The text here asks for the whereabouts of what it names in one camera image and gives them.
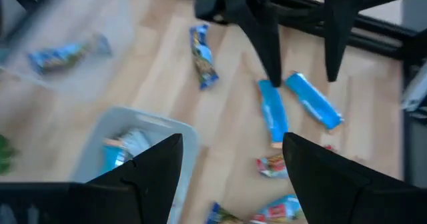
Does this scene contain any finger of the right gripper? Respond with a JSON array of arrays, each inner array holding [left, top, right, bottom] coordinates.
[[321, 0, 360, 83], [233, 0, 283, 88]]

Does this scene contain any green wrapper granola bar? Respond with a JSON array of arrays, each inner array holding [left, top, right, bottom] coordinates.
[[0, 133, 15, 175]]

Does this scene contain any orange and blue granola bar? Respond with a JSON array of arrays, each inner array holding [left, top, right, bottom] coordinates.
[[101, 137, 134, 175]]

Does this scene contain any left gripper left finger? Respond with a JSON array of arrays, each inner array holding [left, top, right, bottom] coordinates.
[[85, 133, 184, 224]]

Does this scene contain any white bin with curved ends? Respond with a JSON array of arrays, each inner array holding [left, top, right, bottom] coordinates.
[[71, 106, 200, 224]]

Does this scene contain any purple and white granola bar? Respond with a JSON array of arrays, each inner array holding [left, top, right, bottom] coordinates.
[[205, 202, 245, 224]]

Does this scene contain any brown and blue granola bar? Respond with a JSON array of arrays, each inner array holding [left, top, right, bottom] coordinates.
[[189, 23, 220, 90]]

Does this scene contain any plain blue granola bar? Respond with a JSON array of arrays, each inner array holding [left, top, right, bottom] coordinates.
[[286, 71, 345, 131], [258, 79, 290, 149]]

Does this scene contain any red and yellow granola bar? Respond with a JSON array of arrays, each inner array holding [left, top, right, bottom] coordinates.
[[256, 153, 290, 179]]

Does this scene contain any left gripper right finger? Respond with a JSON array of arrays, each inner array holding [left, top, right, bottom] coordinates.
[[282, 132, 427, 224]]

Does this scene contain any blue and yellow granola bar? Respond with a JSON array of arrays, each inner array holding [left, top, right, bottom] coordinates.
[[27, 33, 113, 75]]

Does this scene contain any black metal table frame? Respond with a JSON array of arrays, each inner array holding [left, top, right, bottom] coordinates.
[[146, 0, 427, 61]]

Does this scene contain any green 100 calorie granola bar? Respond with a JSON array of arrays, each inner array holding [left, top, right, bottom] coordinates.
[[249, 194, 305, 224]]

